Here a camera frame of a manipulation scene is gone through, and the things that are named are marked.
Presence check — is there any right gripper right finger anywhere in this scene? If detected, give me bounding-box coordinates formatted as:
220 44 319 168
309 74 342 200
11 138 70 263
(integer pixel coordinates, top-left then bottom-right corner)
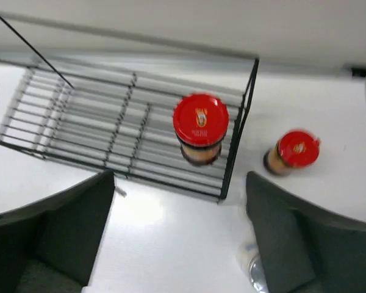
246 172 366 292

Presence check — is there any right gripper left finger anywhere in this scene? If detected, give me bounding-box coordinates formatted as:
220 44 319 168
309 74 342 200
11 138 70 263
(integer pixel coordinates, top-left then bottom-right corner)
0 170 115 292

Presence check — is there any red lid sauce jar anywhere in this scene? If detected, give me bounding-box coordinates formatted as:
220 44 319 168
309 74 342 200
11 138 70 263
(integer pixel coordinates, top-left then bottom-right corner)
263 129 321 176
173 93 229 166

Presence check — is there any silver lid blue label jar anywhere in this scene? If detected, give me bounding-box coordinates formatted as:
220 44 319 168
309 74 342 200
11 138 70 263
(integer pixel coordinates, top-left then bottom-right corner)
237 242 269 293

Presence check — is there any black wire rack shelf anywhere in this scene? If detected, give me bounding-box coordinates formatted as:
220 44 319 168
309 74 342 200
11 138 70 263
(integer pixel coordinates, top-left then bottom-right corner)
0 13 260 204

